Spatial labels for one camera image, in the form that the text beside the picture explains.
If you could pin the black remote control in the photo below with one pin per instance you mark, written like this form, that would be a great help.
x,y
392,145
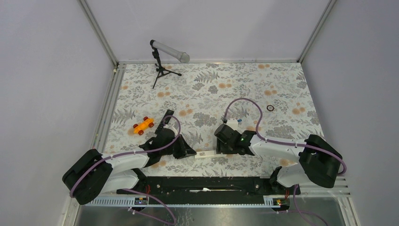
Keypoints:
x,y
164,121

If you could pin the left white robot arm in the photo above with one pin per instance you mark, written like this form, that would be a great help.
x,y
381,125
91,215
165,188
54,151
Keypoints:
x,y
96,173

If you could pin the grey microphone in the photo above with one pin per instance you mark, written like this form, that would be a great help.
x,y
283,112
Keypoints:
x,y
182,57

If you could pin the grey slotted cable duct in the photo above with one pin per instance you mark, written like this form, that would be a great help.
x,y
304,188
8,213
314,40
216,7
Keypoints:
x,y
142,201

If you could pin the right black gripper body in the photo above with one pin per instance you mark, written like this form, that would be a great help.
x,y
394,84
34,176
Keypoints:
x,y
224,149

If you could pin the black tripod microphone stand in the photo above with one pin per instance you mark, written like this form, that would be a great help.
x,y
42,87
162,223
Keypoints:
x,y
162,71

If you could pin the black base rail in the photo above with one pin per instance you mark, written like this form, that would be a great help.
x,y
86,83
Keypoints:
x,y
251,185

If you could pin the aluminium frame post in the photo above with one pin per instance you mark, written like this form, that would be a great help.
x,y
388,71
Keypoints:
x,y
98,32

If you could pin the floral table mat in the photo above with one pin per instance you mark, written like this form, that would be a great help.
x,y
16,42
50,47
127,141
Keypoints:
x,y
273,98

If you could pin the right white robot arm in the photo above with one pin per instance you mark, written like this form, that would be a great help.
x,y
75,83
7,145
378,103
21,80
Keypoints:
x,y
314,159

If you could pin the orange toy car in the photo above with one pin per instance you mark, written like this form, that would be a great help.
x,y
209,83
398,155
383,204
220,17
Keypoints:
x,y
145,124

